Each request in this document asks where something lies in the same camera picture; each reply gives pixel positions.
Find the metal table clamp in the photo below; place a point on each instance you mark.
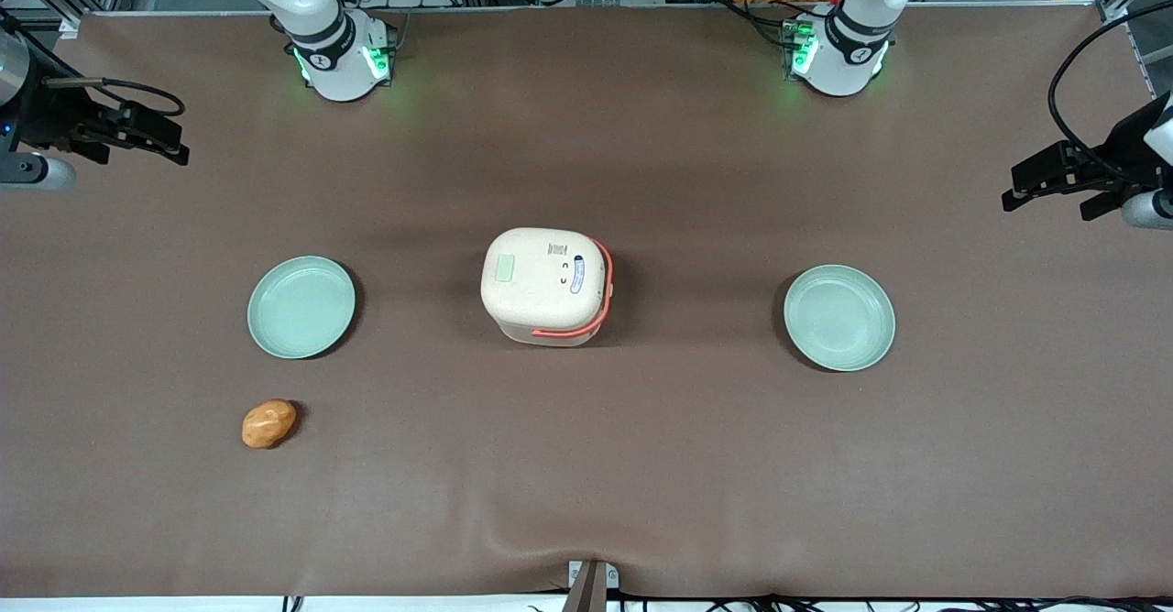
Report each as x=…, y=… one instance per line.
x=587, y=594

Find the cream rice cooker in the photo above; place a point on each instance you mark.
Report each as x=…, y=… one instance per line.
x=531, y=282

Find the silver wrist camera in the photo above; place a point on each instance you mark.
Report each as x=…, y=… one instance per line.
x=1150, y=211
x=41, y=172

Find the pale green round plate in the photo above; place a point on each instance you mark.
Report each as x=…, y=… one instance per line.
x=301, y=308
x=838, y=319

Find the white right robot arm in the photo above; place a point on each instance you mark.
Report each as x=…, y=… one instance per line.
x=346, y=81

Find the orange brown potato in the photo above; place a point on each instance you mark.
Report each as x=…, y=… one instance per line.
x=268, y=424

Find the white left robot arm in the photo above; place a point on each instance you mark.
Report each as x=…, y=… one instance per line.
x=838, y=73

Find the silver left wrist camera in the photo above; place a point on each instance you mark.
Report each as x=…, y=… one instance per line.
x=1150, y=211

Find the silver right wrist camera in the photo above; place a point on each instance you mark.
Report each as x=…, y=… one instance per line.
x=41, y=172

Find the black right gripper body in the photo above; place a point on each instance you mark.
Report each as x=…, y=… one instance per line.
x=53, y=114

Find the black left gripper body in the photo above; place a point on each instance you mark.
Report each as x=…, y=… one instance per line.
x=1120, y=147

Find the brown table mat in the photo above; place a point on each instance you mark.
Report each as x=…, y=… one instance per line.
x=586, y=465

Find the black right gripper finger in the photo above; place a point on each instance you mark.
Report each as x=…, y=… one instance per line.
x=169, y=151
x=93, y=151

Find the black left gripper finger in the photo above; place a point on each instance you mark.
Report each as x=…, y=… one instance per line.
x=1019, y=197
x=1100, y=205

